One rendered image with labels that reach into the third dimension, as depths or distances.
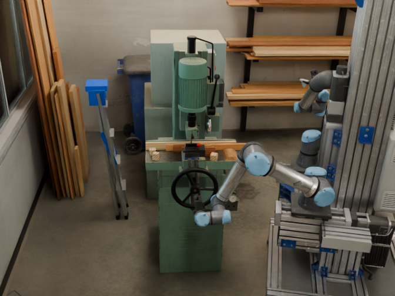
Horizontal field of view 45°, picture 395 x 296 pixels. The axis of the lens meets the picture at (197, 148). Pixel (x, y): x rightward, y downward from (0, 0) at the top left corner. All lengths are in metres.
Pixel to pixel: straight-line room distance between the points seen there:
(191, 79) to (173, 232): 1.07
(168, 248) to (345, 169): 1.32
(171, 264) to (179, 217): 0.41
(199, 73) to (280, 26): 2.60
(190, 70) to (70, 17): 2.56
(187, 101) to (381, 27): 1.16
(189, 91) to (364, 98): 1.00
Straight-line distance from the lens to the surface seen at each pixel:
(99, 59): 5.26
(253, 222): 4.02
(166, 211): 3.17
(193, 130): 3.01
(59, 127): 4.02
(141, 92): 4.73
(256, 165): 2.38
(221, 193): 2.64
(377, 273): 3.43
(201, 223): 2.54
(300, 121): 5.78
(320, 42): 5.10
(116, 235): 3.86
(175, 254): 3.39
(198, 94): 2.90
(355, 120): 2.74
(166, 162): 2.98
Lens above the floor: 2.32
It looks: 27 degrees down
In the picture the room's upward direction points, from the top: 2 degrees clockwise
